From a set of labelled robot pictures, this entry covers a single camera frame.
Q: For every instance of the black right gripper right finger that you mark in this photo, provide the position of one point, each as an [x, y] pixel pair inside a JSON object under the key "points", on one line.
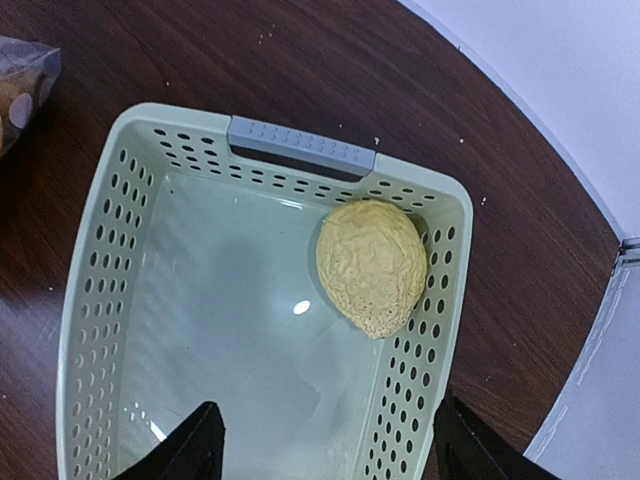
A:
{"points": [[468, 448]]}

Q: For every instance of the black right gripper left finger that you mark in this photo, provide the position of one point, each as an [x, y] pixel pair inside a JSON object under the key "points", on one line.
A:
{"points": [[192, 451]]}

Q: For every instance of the beige toy walnut ball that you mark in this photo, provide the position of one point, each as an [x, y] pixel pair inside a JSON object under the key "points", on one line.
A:
{"points": [[372, 265]]}

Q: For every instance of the clear zip top bag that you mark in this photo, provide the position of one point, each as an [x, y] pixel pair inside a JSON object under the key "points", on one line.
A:
{"points": [[29, 70]]}

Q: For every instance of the green plastic basket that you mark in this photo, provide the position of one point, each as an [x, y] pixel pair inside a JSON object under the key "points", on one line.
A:
{"points": [[193, 279]]}

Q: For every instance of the right aluminium frame post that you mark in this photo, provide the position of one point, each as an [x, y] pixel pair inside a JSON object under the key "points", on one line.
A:
{"points": [[629, 252]]}

